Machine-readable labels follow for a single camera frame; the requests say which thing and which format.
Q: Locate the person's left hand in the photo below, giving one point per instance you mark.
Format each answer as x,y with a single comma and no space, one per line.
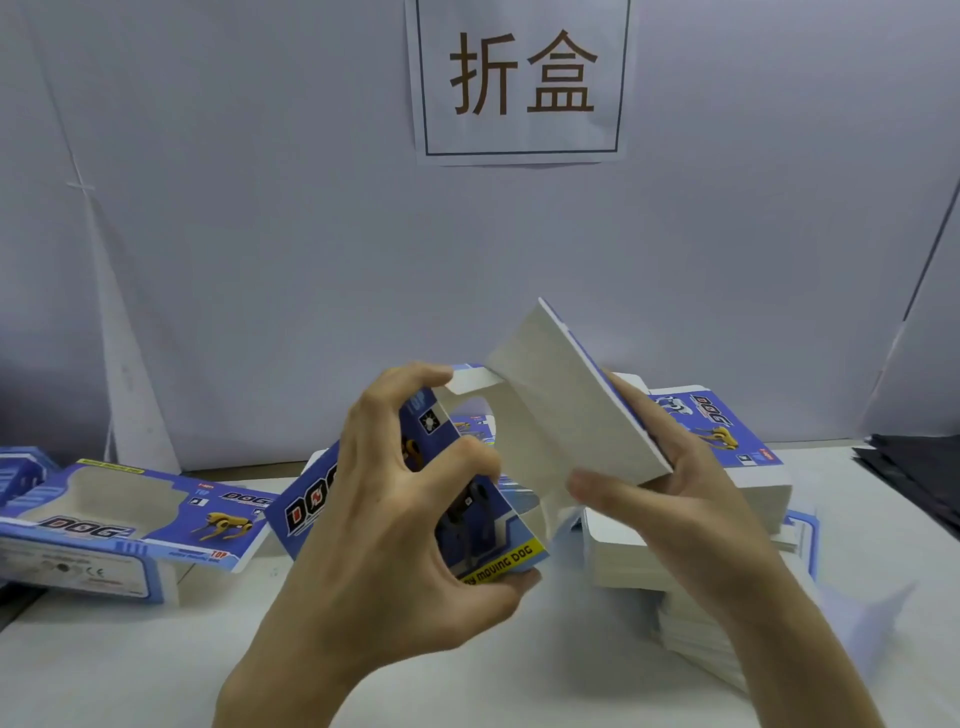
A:
375,585

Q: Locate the person's right hand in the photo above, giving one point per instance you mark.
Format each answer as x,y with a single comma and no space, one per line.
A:
705,525

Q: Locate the stack of boxes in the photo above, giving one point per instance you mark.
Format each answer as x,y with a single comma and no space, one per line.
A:
750,450

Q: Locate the blue dog-print cardboard box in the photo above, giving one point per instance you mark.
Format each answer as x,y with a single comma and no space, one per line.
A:
90,548
578,413

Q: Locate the pile of blue boxes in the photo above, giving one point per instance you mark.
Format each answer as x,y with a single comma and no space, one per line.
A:
23,473

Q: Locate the person's right forearm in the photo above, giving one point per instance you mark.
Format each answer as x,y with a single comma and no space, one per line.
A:
803,660

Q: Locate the person's left forearm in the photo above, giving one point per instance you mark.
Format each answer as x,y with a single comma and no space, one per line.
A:
293,702

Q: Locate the white folded paper sheet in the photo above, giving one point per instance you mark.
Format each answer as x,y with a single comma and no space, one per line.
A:
870,623

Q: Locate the black object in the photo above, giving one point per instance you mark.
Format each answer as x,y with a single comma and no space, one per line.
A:
923,473

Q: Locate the white paper wall sign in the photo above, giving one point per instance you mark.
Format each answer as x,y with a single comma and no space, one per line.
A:
518,135

